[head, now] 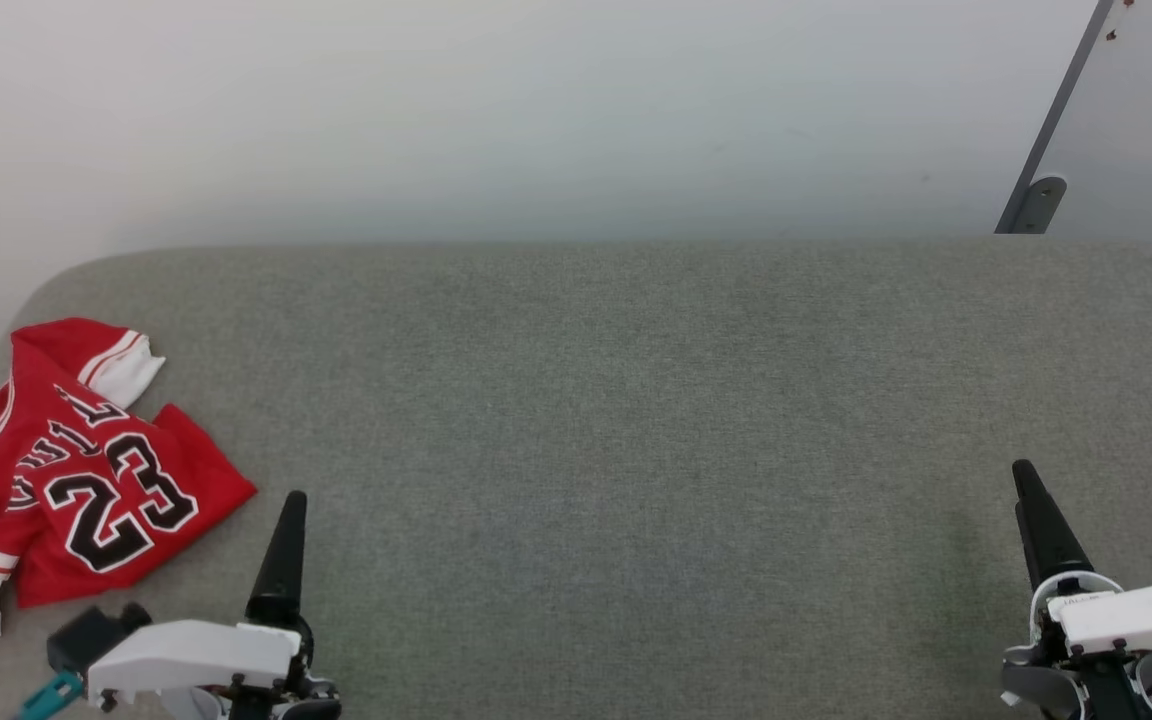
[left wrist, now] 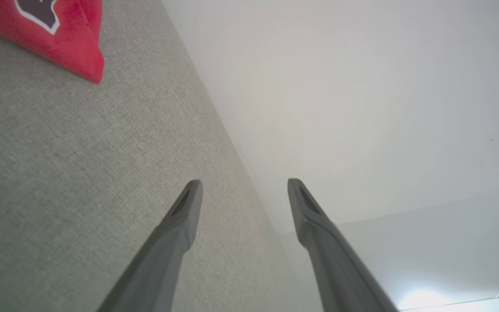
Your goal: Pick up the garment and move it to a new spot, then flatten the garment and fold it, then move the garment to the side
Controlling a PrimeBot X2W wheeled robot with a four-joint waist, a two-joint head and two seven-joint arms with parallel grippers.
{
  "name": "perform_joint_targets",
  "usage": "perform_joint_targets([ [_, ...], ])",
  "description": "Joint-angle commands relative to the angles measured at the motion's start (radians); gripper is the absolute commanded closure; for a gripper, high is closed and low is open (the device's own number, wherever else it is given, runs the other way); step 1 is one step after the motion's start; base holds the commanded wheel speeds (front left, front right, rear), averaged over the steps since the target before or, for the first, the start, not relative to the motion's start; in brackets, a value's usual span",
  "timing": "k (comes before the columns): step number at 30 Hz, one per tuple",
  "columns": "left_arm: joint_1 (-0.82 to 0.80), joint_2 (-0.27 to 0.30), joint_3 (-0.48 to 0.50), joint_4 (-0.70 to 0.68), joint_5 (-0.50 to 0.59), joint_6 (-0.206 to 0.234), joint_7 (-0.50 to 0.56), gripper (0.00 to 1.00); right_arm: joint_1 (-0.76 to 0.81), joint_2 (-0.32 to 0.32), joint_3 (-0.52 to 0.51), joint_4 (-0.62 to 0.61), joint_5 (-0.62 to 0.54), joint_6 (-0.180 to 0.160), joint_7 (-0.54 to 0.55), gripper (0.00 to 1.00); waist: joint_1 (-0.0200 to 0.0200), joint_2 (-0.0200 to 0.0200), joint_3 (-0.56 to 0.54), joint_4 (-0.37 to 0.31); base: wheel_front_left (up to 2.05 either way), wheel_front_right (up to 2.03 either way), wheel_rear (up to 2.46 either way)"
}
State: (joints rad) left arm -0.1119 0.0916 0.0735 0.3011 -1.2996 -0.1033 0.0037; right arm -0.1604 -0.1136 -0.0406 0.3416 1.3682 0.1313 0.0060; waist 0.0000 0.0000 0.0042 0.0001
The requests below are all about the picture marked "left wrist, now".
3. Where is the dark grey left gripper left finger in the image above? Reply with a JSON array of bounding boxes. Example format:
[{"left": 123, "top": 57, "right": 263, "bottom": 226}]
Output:
[{"left": 96, "top": 180, "right": 203, "bottom": 312}]

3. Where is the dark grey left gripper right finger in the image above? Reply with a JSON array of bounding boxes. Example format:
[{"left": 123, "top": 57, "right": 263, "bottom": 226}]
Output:
[{"left": 288, "top": 178, "right": 399, "bottom": 312}]

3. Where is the red jersey with white stripes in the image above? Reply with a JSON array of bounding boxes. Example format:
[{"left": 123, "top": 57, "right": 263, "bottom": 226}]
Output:
[{"left": 0, "top": 0, "right": 105, "bottom": 84}]

